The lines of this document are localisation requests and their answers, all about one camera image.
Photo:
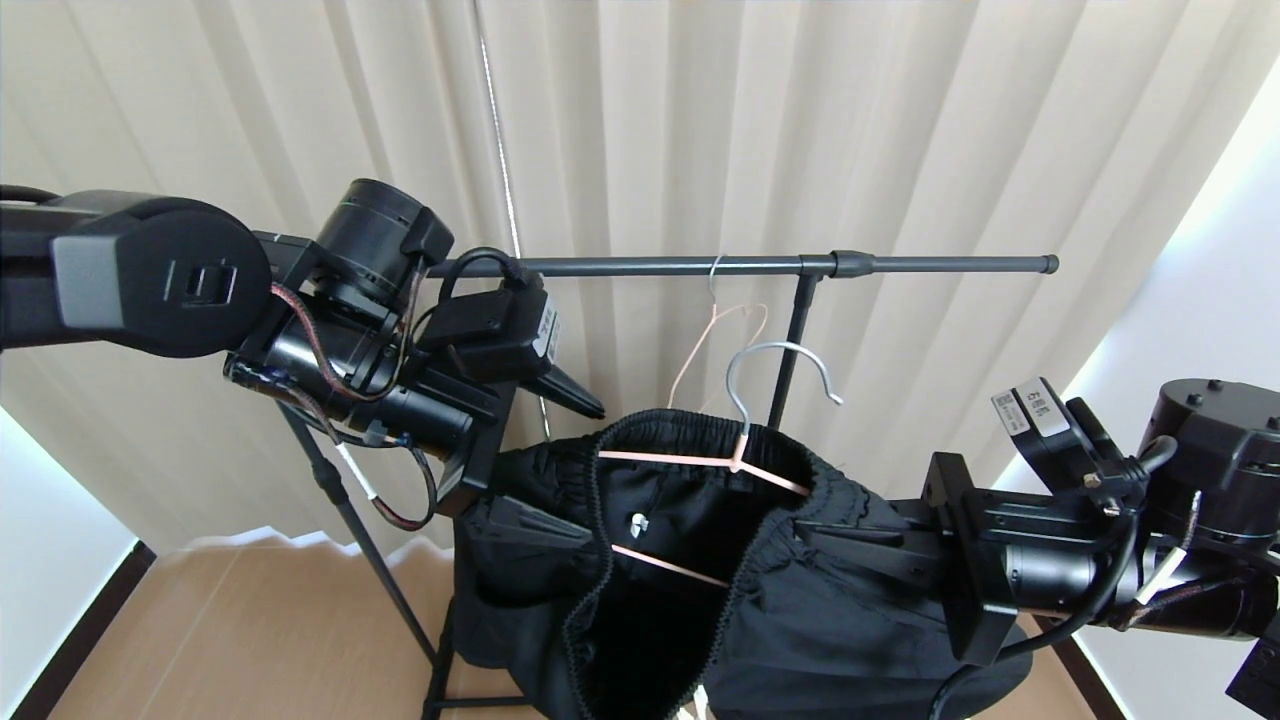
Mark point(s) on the black shorts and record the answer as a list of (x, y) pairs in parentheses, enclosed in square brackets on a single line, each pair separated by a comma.
[(820, 640)]

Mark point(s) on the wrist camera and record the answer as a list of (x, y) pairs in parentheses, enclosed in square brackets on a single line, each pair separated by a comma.
[(500, 330), (1040, 420)]

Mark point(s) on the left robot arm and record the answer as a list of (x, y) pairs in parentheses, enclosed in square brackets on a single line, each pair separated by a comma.
[(150, 260)]

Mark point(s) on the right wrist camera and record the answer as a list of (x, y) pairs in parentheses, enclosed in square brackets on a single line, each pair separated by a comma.
[(1040, 420)]

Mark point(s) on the beige curtain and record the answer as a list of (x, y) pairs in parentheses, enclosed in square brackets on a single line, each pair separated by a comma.
[(900, 120)]

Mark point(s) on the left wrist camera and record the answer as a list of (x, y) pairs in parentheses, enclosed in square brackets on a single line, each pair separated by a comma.
[(500, 330)]

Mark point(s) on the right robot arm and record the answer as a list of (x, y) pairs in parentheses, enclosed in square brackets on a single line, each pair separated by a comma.
[(1220, 450)]

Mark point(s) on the pink clothes hanger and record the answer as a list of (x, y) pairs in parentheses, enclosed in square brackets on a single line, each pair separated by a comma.
[(740, 455), (715, 307)]

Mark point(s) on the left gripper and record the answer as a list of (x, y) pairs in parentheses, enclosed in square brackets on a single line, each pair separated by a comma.
[(400, 415)]

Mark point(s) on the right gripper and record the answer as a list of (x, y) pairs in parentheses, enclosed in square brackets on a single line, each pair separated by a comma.
[(985, 560)]

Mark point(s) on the black clothes rack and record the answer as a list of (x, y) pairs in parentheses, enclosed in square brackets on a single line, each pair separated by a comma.
[(900, 264)]

